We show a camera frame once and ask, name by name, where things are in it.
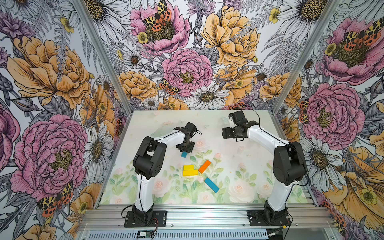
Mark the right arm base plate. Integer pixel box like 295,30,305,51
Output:
247,209,291,228

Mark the orange block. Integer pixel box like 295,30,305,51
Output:
198,160,211,174

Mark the long yellow block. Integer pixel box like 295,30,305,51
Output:
183,170,199,177

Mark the small yellow block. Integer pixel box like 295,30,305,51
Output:
183,165,195,171

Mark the white vented cable duct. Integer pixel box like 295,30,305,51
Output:
83,229,269,240

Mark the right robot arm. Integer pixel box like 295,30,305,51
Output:
222,111,308,226

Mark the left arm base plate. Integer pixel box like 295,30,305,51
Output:
124,211,168,228

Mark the left aluminium corner post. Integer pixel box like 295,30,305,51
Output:
71,0,133,116

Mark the right aluminium corner post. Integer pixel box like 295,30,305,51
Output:
271,0,341,114

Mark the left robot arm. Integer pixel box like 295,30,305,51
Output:
132,122,198,222

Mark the aluminium front rail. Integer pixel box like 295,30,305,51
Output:
80,204,334,231

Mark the aluminium corner post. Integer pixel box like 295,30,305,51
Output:
71,0,133,116
271,0,341,114

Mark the small green circuit board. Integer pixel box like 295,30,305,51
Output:
136,231,156,240

